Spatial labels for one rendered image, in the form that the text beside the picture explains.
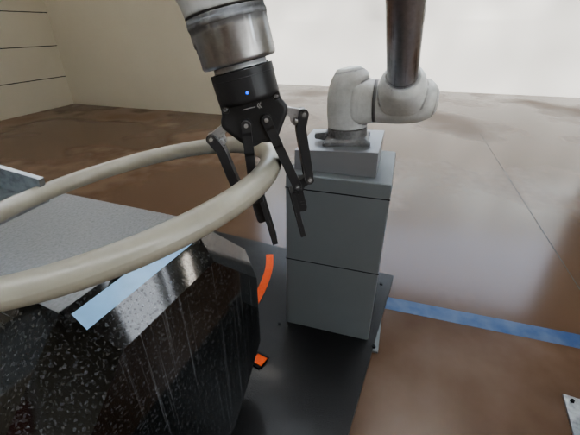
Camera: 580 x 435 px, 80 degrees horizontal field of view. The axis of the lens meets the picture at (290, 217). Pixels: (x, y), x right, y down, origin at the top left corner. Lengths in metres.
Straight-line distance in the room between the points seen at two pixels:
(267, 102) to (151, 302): 0.49
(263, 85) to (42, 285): 0.29
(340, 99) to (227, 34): 0.97
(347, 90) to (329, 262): 0.69
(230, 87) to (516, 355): 1.77
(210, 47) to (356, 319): 1.42
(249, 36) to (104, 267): 0.27
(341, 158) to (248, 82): 0.94
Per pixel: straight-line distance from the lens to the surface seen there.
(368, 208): 1.33
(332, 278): 1.53
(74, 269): 0.34
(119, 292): 0.76
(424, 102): 1.32
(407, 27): 1.07
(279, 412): 1.50
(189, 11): 0.42
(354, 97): 1.33
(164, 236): 0.33
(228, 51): 0.40
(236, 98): 0.41
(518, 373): 1.88
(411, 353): 1.76
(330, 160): 1.33
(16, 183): 0.80
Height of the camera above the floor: 1.29
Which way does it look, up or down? 29 degrees down
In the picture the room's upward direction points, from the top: straight up
